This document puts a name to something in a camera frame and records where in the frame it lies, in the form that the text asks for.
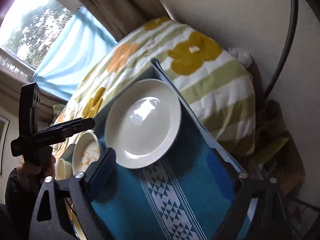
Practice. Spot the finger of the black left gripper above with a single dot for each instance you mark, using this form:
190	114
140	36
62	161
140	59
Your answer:
60	132

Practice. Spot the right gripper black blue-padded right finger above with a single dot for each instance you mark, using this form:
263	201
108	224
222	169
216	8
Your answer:
244	189

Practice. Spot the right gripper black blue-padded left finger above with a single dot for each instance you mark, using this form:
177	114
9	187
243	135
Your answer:
84	187

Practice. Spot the cream ceramic bowl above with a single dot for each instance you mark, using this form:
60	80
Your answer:
63	169

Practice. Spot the oval plate with yellow print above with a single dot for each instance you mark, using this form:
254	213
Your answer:
86	151

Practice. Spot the large cream dinner plate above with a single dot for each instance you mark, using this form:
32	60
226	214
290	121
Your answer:
143	123

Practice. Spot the person's left hand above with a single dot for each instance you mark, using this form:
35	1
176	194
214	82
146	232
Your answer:
30	175

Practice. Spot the framed city picture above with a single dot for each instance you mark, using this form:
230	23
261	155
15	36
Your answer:
3	133

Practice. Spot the light blue window cloth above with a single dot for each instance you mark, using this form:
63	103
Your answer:
82	43

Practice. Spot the floral striped duvet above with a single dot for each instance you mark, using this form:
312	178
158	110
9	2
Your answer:
215	85

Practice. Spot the window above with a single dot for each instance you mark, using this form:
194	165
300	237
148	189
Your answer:
30	27

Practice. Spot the beige curtain left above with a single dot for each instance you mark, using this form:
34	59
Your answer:
121	17

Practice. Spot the black camera box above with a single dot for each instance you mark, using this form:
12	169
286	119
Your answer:
30	99

